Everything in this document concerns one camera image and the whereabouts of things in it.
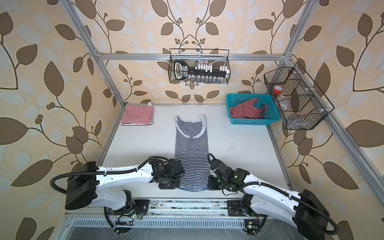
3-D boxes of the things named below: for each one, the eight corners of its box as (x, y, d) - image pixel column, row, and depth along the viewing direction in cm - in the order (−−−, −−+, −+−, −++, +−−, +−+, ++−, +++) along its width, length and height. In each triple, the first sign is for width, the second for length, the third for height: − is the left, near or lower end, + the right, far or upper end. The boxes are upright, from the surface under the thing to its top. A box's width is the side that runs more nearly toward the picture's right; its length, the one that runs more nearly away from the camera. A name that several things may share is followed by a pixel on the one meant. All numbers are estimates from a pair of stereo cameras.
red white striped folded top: (121, 126, 109) (118, 123, 106) (129, 106, 123) (127, 102, 119) (152, 126, 109) (151, 123, 106) (157, 106, 123) (156, 102, 119)
